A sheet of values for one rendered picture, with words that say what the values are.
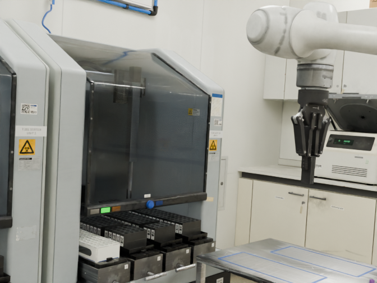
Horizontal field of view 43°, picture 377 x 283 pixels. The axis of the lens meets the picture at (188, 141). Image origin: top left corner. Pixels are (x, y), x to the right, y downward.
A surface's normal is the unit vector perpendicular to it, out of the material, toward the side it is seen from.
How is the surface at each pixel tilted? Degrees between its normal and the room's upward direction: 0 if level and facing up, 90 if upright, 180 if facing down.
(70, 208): 90
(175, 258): 90
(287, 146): 90
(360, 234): 90
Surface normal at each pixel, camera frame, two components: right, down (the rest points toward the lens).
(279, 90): -0.68, 0.00
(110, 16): 0.74, 0.07
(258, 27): -0.87, -0.07
